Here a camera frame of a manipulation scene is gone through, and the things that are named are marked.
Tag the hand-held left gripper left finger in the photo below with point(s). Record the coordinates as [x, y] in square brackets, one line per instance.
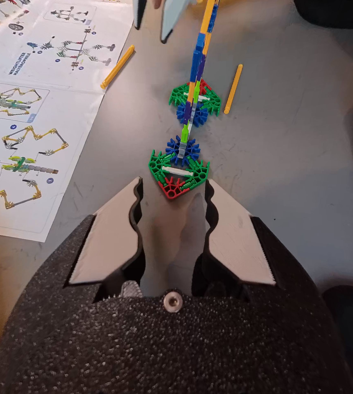
[108, 243]

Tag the white instruction sheet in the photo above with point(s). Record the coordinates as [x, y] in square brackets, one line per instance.
[77, 107]

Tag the blue snowflake connector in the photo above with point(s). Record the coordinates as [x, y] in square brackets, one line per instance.
[201, 115]

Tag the long yellow rod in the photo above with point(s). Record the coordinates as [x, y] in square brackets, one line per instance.
[118, 66]
[233, 89]

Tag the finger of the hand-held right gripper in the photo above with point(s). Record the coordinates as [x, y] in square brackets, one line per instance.
[173, 15]
[136, 12]

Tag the red corner connector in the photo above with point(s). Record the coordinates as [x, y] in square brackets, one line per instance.
[206, 86]

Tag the multicolour rod connector toy figure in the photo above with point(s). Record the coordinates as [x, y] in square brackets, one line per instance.
[198, 57]

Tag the person's right hand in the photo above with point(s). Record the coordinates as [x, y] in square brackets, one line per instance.
[157, 3]

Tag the short white rod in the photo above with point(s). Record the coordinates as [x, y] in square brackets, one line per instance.
[204, 98]

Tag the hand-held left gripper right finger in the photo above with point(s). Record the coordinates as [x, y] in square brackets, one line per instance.
[241, 243]

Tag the green fan-shaped connector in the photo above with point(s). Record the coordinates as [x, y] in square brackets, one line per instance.
[213, 101]
[176, 95]

